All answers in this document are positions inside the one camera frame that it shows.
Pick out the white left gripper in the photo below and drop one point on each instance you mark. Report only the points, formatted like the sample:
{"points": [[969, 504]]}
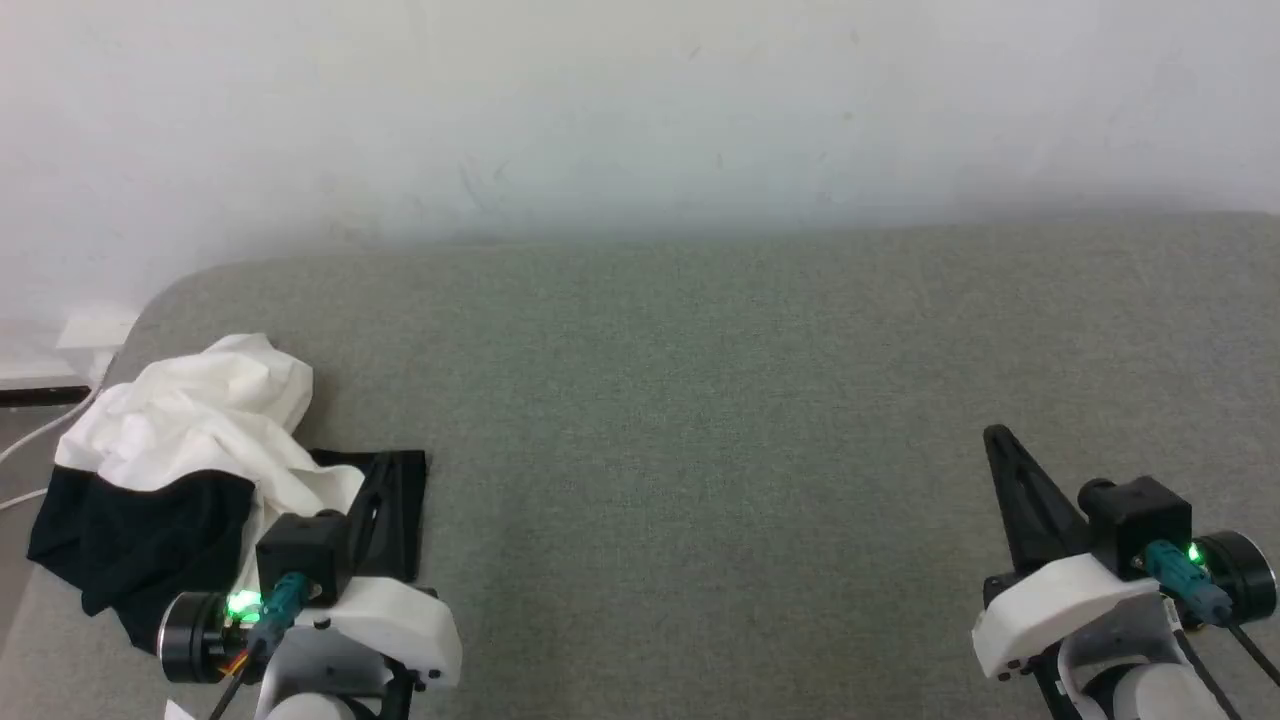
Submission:
{"points": [[400, 625]]}

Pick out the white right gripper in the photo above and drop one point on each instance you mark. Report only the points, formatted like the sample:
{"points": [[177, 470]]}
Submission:
{"points": [[1060, 605]]}

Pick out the white and black t-shirt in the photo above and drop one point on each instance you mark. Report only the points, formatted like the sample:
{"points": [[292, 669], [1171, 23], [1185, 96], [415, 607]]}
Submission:
{"points": [[190, 420]]}

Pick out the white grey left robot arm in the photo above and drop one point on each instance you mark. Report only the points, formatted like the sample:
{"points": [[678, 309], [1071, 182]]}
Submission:
{"points": [[195, 640]]}

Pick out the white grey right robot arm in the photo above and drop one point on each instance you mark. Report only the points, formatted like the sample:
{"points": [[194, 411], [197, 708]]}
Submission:
{"points": [[1240, 575]]}

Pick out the grey-green fabric sofa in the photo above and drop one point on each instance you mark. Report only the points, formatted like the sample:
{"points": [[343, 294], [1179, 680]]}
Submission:
{"points": [[700, 450]]}

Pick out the black baseboard strip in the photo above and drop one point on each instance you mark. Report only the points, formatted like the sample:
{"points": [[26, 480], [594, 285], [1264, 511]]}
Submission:
{"points": [[40, 396]]}

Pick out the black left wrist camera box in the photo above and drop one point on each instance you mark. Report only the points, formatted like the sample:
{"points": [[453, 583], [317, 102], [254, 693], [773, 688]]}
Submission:
{"points": [[300, 555]]}

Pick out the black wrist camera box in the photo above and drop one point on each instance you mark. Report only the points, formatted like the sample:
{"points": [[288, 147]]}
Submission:
{"points": [[300, 555], [1140, 520]]}

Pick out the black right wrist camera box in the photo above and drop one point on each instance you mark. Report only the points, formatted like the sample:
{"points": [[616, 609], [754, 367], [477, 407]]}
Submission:
{"points": [[1140, 520]]}

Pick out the white wall socket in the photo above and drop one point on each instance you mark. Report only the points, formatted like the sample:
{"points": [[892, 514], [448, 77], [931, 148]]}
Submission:
{"points": [[95, 328]]}

